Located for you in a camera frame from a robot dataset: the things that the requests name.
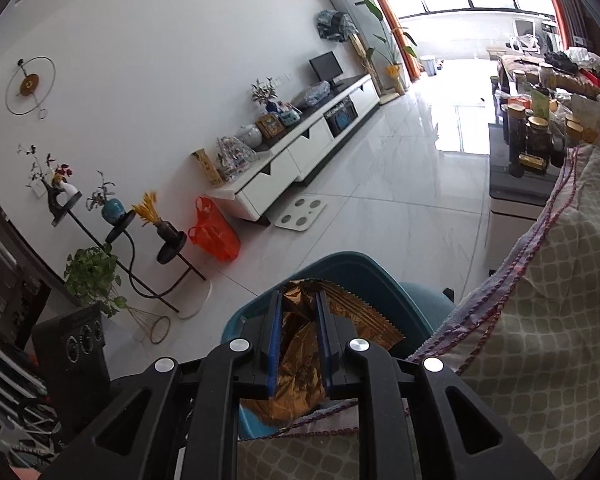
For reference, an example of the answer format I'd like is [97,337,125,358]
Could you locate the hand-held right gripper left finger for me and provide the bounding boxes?
[39,291,286,480]

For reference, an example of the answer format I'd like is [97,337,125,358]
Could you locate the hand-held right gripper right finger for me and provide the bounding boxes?
[315,290,557,480]

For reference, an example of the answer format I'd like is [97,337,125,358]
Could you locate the gold foil wrapper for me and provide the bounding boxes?
[240,278,407,427]

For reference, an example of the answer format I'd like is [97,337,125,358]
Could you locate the teal plastic bin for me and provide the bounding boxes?
[223,251,457,442]

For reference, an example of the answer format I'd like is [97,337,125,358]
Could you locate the red plastic bag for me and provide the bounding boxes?
[187,196,242,264]

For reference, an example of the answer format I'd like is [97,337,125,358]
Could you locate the white bathroom scale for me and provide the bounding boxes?
[273,197,330,234]

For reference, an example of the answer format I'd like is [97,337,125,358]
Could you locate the black curved plant stand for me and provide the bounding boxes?
[49,195,214,319]

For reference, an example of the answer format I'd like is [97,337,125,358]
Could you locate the dark vase yellow flowers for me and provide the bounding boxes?
[131,190,181,241]

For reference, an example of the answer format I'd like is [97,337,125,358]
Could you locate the white black TV cabinet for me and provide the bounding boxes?
[204,73,382,227]

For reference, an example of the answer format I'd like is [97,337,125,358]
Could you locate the yellow printed box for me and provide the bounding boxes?
[190,148,225,187]

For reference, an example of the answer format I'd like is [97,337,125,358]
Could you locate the leafy green potted plant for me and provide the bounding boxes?
[62,244,129,319]

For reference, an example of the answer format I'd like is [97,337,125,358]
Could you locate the ship model in clear bag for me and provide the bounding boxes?
[215,134,257,181]

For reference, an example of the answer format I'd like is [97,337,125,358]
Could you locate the black speaker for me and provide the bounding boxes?
[31,302,112,432]

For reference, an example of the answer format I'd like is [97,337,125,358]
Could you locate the blue vase with twigs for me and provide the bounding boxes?
[85,169,126,226]

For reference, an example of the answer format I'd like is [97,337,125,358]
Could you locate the grey green patterned tablecloth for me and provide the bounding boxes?
[236,145,600,480]

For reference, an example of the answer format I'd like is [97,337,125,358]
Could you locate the glass coffee table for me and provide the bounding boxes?
[487,75,572,219]

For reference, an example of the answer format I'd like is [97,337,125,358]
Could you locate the plastic-wrapped bundle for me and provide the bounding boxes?
[292,82,334,110]

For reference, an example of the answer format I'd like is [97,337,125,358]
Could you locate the small plant blue vase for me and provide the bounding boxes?
[249,77,281,114]

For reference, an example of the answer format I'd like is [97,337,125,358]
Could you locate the metal rack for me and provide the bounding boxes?
[0,339,62,472]

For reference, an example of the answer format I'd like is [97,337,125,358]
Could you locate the white vase red flowers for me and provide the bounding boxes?
[17,143,84,212]

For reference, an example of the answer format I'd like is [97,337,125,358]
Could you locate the dark glass cabinet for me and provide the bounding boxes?
[0,195,52,352]

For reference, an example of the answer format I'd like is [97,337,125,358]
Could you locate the black monitor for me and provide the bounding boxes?
[308,51,345,89]

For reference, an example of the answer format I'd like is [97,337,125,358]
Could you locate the group of glass jars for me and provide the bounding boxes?
[489,72,587,177]

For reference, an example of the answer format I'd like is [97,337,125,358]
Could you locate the tall leafy plant yellow pot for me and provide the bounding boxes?
[362,0,419,97]

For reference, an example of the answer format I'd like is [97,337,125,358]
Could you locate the cloth-covered standing fan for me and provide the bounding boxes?
[315,8,382,93]

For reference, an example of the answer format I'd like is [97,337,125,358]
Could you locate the green box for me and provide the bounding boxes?
[529,87,551,121]

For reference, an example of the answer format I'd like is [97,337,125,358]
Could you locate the orange and grey curtain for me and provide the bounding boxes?
[354,0,422,82]
[531,0,600,57]

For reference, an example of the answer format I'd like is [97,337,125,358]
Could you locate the wooden tea table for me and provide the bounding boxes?
[497,54,600,102]

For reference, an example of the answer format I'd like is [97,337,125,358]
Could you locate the white standing air conditioner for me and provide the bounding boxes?
[323,0,387,68]

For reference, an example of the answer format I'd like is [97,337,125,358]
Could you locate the black bag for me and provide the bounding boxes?
[544,51,579,74]

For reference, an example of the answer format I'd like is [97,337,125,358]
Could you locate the washing machine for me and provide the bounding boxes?
[539,19,564,54]

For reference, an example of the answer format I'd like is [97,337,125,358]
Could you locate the white clothes pile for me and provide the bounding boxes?
[567,45,600,69]

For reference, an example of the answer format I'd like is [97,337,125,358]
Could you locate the gold wire ring ornament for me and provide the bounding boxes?
[126,307,172,345]

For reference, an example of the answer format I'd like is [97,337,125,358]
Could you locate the wooden photo frame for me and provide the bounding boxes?
[254,113,286,140]

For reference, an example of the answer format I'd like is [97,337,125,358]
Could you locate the ring wall clock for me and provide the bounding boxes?
[4,56,57,121]

